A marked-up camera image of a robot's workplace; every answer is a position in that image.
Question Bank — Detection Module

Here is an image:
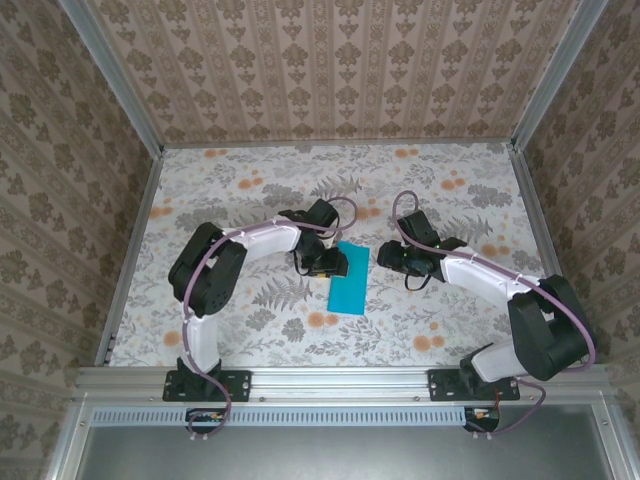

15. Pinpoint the blue paper sheet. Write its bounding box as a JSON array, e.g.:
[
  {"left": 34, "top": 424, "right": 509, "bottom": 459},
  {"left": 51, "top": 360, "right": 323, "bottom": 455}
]
[{"left": 327, "top": 241, "right": 372, "bottom": 316}]

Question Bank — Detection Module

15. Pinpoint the floral patterned table cover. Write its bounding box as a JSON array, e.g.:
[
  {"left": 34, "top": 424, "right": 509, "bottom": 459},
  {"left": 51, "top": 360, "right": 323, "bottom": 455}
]
[{"left": 107, "top": 144, "right": 576, "bottom": 369}]

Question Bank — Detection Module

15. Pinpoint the black controller board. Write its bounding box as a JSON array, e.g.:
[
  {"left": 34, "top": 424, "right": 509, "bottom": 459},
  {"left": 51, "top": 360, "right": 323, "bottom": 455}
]
[
  {"left": 463, "top": 405, "right": 502, "bottom": 434},
  {"left": 185, "top": 407, "right": 225, "bottom": 435}
]

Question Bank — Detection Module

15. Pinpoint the grey metal panel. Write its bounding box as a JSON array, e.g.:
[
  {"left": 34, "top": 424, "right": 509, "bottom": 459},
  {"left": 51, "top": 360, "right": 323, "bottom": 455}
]
[{"left": 74, "top": 404, "right": 619, "bottom": 480}]

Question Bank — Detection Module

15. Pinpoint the thin aluminium edge rail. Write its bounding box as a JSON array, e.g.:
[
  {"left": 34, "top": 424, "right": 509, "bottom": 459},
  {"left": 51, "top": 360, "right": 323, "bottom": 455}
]
[{"left": 162, "top": 139, "right": 516, "bottom": 150}]

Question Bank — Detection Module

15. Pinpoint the long aluminium base rail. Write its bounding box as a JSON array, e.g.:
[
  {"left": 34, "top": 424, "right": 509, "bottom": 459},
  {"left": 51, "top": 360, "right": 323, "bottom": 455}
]
[{"left": 74, "top": 366, "right": 610, "bottom": 404}]

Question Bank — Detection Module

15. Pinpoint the aluminium side rail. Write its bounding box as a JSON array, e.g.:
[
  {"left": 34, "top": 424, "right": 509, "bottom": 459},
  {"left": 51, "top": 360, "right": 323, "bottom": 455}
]
[
  {"left": 94, "top": 147, "right": 166, "bottom": 370},
  {"left": 510, "top": 143, "right": 581, "bottom": 321}
]

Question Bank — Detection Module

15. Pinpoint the purple cable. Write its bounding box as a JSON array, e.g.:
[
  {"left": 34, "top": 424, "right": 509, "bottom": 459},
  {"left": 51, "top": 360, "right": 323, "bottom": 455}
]
[
  {"left": 391, "top": 189, "right": 598, "bottom": 437},
  {"left": 181, "top": 195, "right": 359, "bottom": 444}
]

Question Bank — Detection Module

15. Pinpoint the slotted grey cable duct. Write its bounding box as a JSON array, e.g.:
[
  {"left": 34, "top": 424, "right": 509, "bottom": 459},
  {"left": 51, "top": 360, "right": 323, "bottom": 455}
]
[{"left": 92, "top": 405, "right": 471, "bottom": 428}]

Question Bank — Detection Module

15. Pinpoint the slanted aluminium frame post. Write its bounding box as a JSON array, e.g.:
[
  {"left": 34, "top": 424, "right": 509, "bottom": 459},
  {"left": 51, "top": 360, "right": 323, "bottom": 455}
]
[
  {"left": 58, "top": 0, "right": 166, "bottom": 157},
  {"left": 510, "top": 0, "right": 609, "bottom": 151}
]

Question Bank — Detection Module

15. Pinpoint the aluminium frame profile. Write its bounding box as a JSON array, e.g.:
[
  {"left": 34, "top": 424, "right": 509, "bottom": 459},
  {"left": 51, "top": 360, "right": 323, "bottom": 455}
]
[
  {"left": 589, "top": 402, "right": 621, "bottom": 480},
  {"left": 44, "top": 399, "right": 94, "bottom": 480}
]

